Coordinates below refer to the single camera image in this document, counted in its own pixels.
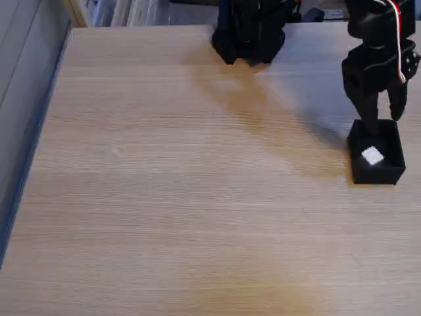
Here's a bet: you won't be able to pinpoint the white cube block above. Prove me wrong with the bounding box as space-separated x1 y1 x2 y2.
360 146 385 166

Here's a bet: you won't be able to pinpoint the black open box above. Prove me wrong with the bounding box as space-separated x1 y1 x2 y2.
347 118 407 186

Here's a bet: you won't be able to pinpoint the dark blue object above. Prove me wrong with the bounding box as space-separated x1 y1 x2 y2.
303 8 325 23

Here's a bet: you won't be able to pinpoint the white stacked panels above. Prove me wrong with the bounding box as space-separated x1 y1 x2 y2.
111 0 165 27

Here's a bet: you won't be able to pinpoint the white red servo cable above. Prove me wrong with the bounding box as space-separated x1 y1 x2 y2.
384 0 407 84

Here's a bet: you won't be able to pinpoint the light wooden frame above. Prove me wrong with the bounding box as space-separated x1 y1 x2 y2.
64 0 89 28

